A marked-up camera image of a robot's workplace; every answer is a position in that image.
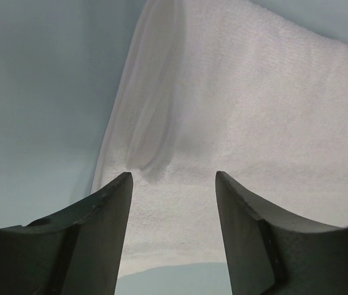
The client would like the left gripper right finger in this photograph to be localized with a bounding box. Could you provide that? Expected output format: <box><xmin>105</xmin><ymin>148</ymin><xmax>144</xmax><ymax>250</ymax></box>
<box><xmin>215</xmin><ymin>171</ymin><xmax>348</xmax><ymax>294</ymax></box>

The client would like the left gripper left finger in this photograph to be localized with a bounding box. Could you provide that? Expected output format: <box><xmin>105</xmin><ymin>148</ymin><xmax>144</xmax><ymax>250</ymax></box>
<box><xmin>0</xmin><ymin>172</ymin><xmax>133</xmax><ymax>294</ymax></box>

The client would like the white towel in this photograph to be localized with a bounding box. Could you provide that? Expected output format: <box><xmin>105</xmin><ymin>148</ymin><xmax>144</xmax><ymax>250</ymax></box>
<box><xmin>92</xmin><ymin>1</ymin><xmax>348</xmax><ymax>276</ymax></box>

